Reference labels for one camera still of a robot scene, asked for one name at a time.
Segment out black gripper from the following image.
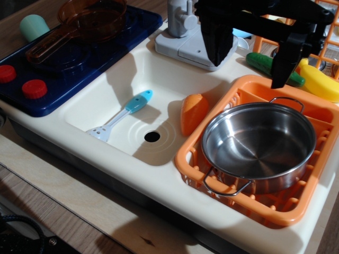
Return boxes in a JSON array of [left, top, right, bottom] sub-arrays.
[[195, 1, 334, 89]]

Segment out grey toy faucet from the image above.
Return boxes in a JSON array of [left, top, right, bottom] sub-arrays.
[[155, 0, 238, 71]]

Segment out dark blue toy stove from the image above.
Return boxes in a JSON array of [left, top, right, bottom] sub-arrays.
[[1, 5, 163, 117]]

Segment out orange wire basket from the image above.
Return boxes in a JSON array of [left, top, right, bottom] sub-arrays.
[[249, 1, 338, 81]]

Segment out green toy cucumber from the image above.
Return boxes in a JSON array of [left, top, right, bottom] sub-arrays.
[[246, 52, 306, 87]]

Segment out light blue cup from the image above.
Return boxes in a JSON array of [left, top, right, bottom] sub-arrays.
[[233, 28, 252, 38]]

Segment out black braided cable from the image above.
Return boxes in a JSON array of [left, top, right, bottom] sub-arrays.
[[0, 213, 58, 254]]

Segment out yellow toy banana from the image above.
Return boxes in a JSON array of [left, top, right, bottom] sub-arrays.
[[298, 58, 338, 103]]

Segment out transparent brown saucepan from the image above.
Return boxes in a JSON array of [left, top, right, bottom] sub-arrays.
[[25, 1, 127, 64]]

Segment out red stove knob left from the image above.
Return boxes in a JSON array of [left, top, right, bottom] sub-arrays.
[[0, 65, 17, 84]]

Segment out red stove knob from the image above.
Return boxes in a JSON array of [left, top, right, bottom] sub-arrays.
[[0, 65, 17, 84], [22, 79, 48, 99]]

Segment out blue handled white spatula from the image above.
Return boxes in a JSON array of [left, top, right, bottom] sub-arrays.
[[86, 89, 153, 142]]

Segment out cream toy sink unit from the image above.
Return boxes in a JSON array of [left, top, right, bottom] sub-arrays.
[[0, 19, 339, 254]]

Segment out mint green cup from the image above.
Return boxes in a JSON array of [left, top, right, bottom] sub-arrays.
[[19, 14, 50, 42]]

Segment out orange toy carrot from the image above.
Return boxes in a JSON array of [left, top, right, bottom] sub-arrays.
[[181, 94, 209, 136]]

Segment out stainless steel pan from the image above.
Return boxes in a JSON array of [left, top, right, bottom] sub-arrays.
[[201, 97, 316, 196]]

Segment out red stove knob right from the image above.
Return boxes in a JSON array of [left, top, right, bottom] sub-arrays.
[[22, 79, 48, 99]]

